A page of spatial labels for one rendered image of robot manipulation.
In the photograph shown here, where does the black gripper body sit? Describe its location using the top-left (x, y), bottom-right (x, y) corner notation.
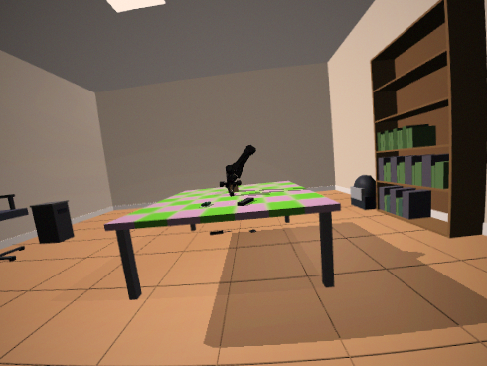
top-left (220, 180), bottom-right (242, 187)

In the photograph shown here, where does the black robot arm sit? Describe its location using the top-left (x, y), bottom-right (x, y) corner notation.
top-left (226, 145), bottom-right (256, 182)

